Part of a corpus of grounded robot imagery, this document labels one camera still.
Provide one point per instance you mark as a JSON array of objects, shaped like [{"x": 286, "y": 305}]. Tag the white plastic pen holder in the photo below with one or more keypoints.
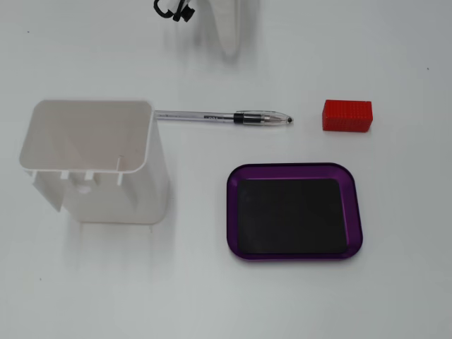
[{"x": 155, "y": 176}]

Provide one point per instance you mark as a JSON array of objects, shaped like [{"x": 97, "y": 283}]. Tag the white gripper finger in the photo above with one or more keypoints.
[{"x": 231, "y": 24}]

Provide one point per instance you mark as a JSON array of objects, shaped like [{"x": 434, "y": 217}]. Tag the purple metal tray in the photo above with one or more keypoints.
[{"x": 353, "y": 212}]

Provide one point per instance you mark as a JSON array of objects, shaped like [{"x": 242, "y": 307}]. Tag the red textured rectangular block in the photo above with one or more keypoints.
[{"x": 347, "y": 114}]

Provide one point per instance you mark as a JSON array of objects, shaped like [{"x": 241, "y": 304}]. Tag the clear ballpoint pen black grip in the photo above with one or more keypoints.
[{"x": 212, "y": 117}]

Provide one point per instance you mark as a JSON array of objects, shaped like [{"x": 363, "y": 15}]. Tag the black zip tie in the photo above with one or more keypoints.
[{"x": 183, "y": 15}]

